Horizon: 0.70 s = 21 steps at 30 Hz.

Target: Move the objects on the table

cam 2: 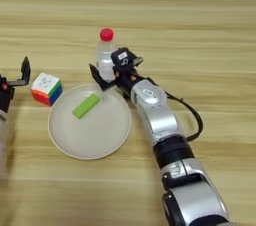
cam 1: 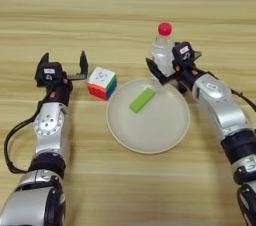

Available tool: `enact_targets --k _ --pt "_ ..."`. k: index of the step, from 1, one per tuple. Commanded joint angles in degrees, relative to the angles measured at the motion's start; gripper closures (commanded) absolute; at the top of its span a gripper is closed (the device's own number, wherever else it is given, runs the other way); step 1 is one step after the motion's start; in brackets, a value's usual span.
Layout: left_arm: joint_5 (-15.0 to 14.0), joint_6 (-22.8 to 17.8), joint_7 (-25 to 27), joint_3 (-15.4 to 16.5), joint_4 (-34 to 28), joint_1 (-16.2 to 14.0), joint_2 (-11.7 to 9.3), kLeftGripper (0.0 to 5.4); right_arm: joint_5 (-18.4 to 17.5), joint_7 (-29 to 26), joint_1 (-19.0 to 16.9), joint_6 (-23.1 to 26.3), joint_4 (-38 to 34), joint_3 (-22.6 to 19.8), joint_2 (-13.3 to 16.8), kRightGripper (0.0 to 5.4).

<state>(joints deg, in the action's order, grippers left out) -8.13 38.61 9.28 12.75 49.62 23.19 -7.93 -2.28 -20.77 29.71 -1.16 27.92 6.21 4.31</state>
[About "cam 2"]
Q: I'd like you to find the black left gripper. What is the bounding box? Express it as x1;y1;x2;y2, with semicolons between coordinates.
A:
0;55;32;114

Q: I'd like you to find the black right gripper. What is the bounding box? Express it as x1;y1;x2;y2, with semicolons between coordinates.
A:
88;53;148;100

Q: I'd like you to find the clear bottle red cap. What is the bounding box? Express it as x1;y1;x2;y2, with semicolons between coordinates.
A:
95;27;120;84

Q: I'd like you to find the multicolour puzzle cube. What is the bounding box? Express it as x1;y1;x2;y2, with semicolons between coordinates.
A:
30;71;64;107

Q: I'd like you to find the green rectangular block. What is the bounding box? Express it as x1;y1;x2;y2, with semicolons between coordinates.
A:
71;92;102;121

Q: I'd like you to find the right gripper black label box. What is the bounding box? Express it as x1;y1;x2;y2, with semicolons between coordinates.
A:
110;47;139;69

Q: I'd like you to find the round beige plate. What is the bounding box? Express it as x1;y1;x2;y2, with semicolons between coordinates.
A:
47;83;132;161

